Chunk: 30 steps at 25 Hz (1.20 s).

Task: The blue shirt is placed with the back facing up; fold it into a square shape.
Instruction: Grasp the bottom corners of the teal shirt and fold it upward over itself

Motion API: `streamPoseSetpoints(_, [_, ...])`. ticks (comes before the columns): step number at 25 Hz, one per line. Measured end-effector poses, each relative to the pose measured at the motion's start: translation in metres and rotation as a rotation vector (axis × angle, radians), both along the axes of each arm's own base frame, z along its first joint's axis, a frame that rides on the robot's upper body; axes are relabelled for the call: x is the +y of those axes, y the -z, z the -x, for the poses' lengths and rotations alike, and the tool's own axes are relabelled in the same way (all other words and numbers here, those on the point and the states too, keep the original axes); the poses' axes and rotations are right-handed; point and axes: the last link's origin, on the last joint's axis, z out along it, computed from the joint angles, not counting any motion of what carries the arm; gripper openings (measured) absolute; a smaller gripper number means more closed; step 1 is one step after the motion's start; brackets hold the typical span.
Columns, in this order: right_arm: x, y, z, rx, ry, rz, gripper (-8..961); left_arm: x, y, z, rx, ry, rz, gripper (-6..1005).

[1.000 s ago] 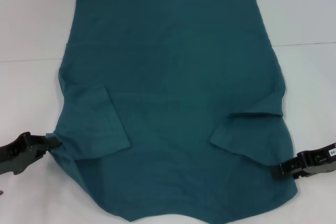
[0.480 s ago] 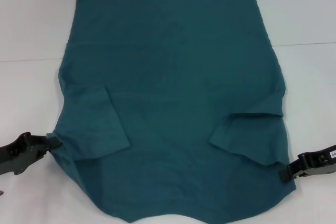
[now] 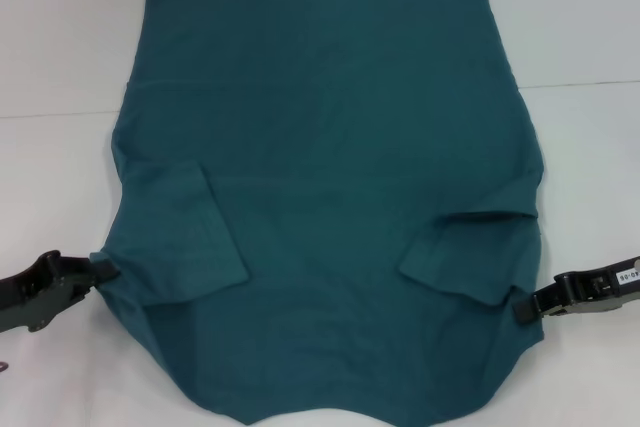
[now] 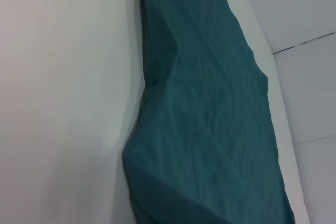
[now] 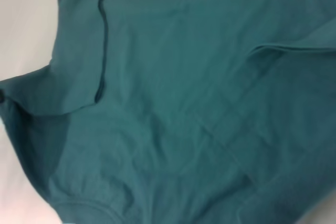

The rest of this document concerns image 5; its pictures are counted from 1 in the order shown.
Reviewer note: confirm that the teal blue shirt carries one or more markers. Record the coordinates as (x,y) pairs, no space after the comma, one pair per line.
(183,103)

